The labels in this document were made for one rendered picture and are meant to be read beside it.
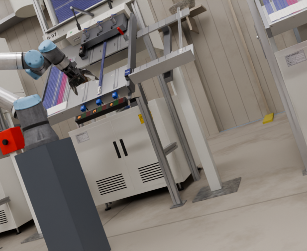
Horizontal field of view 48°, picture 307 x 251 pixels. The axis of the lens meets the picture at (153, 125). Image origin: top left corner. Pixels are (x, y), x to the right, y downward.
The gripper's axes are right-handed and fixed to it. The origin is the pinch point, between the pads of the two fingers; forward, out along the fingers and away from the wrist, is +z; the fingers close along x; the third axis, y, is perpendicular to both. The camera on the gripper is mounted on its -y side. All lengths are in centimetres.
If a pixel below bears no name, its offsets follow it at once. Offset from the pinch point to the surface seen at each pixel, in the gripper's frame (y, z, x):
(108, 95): 2.7, 10.9, 5.7
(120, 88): 5.6, 9.6, 14.1
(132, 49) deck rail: -23.8, 12.0, 30.2
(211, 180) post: 53, 61, 28
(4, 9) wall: -507, 87, -154
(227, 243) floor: 109, 14, 27
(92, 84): -15.7, 10.8, -1.4
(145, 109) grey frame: 18.3, 21.5, 19.3
